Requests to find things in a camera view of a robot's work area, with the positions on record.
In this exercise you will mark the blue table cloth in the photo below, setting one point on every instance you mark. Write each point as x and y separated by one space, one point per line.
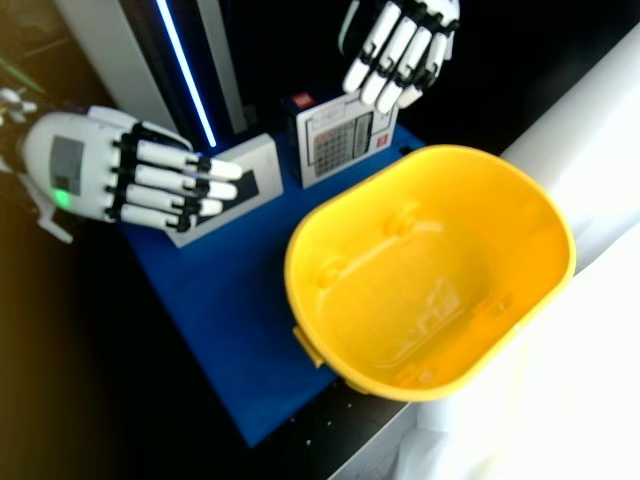
225 310

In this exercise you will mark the white column with blue light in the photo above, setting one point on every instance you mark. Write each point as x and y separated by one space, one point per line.
125 60

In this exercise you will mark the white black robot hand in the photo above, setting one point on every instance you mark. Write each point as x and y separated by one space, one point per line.
75 150
400 40

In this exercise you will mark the white calculator box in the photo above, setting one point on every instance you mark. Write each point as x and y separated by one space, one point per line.
340 145

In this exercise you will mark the yellow plastic basket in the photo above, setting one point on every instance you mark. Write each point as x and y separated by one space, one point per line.
430 280

